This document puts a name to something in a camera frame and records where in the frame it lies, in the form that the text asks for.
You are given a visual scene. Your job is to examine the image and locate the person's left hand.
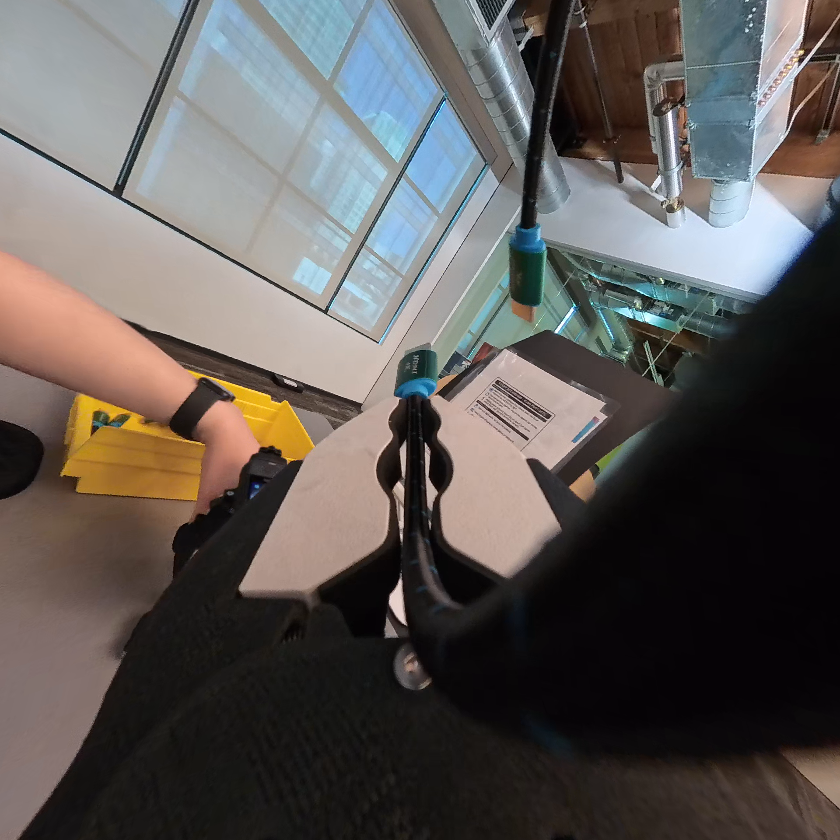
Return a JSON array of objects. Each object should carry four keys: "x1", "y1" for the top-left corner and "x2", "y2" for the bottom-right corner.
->
[{"x1": 189, "y1": 407, "x2": 262, "y2": 526}]

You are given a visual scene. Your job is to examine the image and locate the yellow storage bin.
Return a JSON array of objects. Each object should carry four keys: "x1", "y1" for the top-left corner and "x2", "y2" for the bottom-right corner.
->
[{"x1": 60, "y1": 371, "x2": 316, "y2": 503}]

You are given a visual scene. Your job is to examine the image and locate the metal hvac unit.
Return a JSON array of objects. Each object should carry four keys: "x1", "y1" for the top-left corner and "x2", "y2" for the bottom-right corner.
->
[{"x1": 679, "y1": 0, "x2": 809, "y2": 181}]

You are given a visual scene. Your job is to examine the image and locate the black smartwatch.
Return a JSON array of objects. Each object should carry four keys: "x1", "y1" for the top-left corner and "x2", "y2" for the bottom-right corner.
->
[{"x1": 169, "y1": 377, "x2": 236, "y2": 442}]

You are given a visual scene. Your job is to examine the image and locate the black rod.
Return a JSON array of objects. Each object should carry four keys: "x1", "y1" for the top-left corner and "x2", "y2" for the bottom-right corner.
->
[{"x1": 577, "y1": 0, "x2": 626, "y2": 185}]

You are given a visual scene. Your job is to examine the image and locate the silver pipe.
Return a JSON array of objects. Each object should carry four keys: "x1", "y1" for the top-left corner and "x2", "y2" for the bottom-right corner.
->
[{"x1": 643, "y1": 60, "x2": 690, "y2": 228}]

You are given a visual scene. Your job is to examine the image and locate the black board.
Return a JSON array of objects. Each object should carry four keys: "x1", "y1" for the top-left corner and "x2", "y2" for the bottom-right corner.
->
[{"x1": 436, "y1": 330, "x2": 686, "y2": 490}]

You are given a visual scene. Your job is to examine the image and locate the black rounded object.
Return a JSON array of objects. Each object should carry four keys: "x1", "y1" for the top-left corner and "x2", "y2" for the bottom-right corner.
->
[{"x1": 0, "y1": 420, "x2": 45, "y2": 501}]

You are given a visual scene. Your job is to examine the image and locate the silver spiral duct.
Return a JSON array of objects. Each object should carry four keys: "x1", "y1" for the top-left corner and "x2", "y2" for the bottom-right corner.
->
[{"x1": 430, "y1": 0, "x2": 572, "y2": 214}]

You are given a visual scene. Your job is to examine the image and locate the person's left forearm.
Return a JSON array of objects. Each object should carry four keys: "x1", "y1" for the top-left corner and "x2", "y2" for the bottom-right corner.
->
[{"x1": 0, "y1": 249, "x2": 227, "y2": 447}]

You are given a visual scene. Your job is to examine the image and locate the round duct stub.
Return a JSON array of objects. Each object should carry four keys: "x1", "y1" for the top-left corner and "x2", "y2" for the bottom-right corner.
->
[{"x1": 707, "y1": 176, "x2": 753, "y2": 228}]

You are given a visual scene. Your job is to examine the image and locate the white instruction sheet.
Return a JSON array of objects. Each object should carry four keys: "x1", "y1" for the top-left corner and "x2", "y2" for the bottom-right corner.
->
[{"x1": 465, "y1": 348, "x2": 621, "y2": 454}]

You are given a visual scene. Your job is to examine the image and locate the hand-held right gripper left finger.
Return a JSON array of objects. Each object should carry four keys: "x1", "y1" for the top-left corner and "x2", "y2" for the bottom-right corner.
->
[{"x1": 238, "y1": 395, "x2": 410, "y2": 606}]

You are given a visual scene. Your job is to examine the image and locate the black hdmi cable green plugs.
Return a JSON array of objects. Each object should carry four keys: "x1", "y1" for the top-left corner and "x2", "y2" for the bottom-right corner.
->
[{"x1": 392, "y1": 0, "x2": 840, "y2": 756}]

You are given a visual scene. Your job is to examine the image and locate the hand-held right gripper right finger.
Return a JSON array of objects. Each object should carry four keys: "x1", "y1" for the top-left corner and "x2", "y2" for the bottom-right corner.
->
[{"x1": 424, "y1": 392, "x2": 564, "y2": 581}]

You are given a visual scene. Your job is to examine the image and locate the large window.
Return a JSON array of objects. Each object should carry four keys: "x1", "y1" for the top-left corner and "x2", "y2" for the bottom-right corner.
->
[{"x1": 0, "y1": 0, "x2": 490, "y2": 343}]

